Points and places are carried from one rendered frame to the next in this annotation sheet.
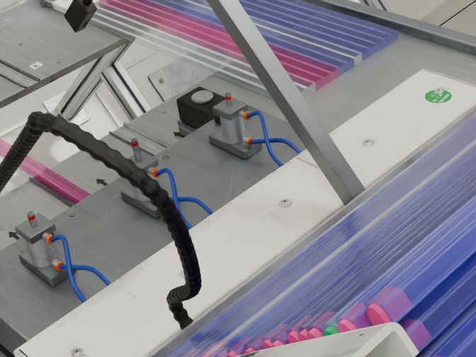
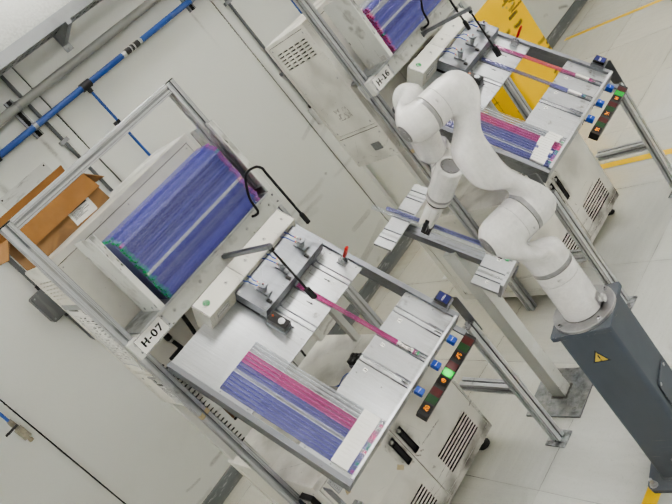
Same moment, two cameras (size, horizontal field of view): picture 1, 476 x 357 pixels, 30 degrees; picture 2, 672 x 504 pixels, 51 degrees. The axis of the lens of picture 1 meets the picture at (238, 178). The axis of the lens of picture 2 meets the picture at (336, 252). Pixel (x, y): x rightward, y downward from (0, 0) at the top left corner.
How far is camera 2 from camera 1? 2.53 m
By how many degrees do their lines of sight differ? 87
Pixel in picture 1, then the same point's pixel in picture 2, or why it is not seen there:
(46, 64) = (361, 370)
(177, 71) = not seen: outside the picture
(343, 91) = (239, 352)
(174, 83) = not seen: outside the picture
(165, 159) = (283, 284)
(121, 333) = (273, 223)
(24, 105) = not seen: outside the picture
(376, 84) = (228, 356)
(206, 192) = (268, 272)
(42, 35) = (375, 395)
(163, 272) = (269, 238)
